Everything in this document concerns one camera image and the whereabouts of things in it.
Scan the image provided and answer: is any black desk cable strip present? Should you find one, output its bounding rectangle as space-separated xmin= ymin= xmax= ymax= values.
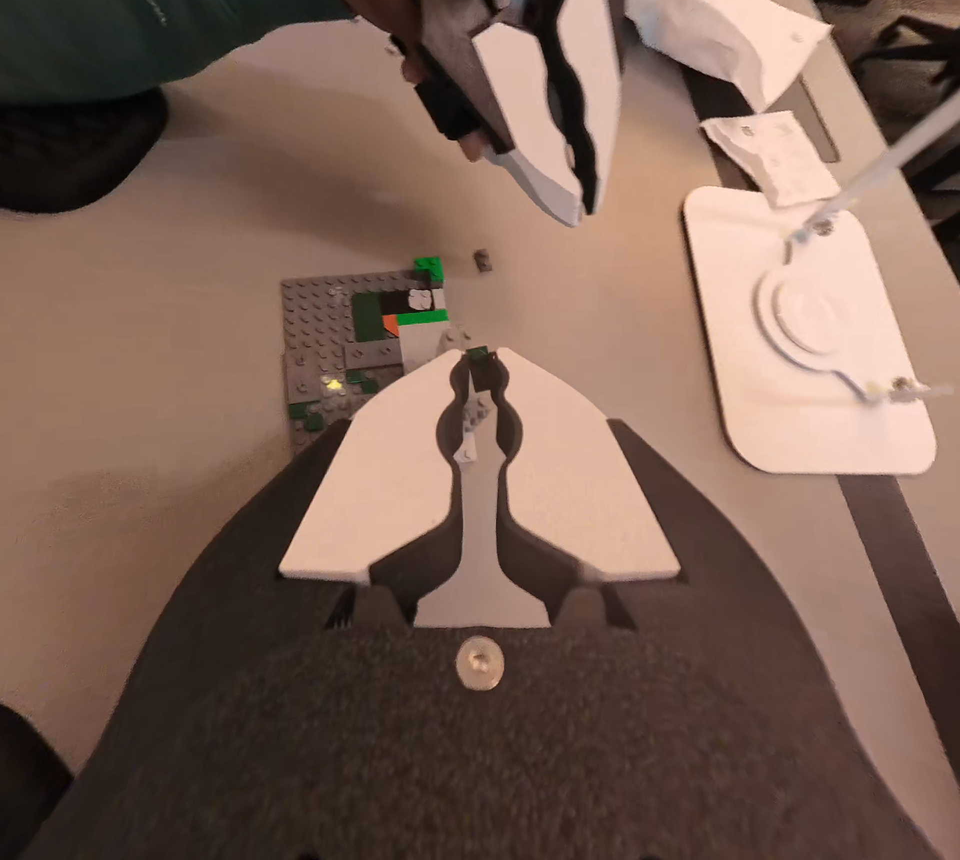
xmin=675 ymin=0 xmax=960 ymax=752

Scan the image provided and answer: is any black mesh chair armrest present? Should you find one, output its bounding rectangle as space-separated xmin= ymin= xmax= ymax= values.
xmin=0 ymin=88 xmax=171 ymax=213
xmin=0 ymin=703 xmax=76 ymax=860

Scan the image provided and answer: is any grey green toy brick assembly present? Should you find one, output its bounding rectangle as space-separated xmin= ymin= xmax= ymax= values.
xmin=351 ymin=256 xmax=498 ymax=471

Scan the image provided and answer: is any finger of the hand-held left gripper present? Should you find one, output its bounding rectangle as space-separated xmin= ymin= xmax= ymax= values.
xmin=536 ymin=0 xmax=626 ymax=215
xmin=471 ymin=20 xmax=599 ymax=228

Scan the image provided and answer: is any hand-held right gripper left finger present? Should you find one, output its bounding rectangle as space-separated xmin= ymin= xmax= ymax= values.
xmin=279 ymin=349 xmax=471 ymax=606

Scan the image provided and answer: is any white booklet stand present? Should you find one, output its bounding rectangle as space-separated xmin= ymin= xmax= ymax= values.
xmin=682 ymin=80 xmax=960 ymax=477

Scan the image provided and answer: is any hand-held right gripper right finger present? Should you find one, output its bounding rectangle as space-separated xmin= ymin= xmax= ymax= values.
xmin=489 ymin=347 xmax=682 ymax=610

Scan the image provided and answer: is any grey desk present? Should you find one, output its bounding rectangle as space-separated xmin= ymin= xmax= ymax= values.
xmin=0 ymin=0 xmax=960 ymax=839

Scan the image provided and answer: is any large crumpled white paper bag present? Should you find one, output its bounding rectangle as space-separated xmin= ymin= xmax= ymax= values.
xmin=622 ymin=0 xmax=834 ymax=113

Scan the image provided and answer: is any small white paper bag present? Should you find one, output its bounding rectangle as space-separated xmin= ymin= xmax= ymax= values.
xmin=700 ymin=110 xmax=841 ymax=209

